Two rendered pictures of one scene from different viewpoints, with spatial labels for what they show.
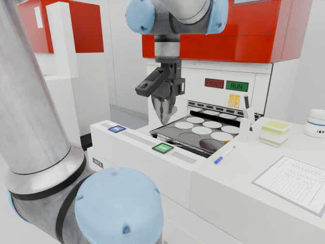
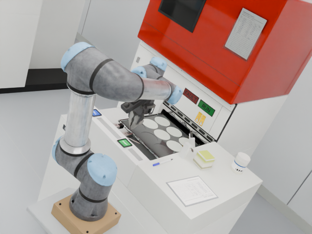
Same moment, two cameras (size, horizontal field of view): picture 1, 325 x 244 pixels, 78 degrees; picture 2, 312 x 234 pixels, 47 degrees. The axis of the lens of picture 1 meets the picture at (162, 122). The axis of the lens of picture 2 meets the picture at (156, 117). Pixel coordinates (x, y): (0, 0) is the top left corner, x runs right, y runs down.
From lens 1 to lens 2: 1.05 m
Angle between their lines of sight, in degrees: 9
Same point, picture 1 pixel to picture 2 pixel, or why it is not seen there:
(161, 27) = not seen: hidden behind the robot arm
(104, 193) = (98, 163)
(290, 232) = (170, 210)
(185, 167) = (134, 161)
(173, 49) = not seen: hidden behind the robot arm
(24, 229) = not seen: outside the picture
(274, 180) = (179, 186)
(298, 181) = (191, 191)
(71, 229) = (82, 171)
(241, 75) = (212, 101)
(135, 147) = (106, 135)
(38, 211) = (69, 160)
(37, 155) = (80, 141)
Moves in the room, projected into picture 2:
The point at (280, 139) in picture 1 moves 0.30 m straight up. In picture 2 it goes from (203, 165) to (230, 114)
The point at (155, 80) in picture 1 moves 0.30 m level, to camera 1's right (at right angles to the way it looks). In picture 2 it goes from (135, 105) to (198, 128)
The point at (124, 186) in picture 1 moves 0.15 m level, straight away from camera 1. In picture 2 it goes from (105, 162) to (105, 139)
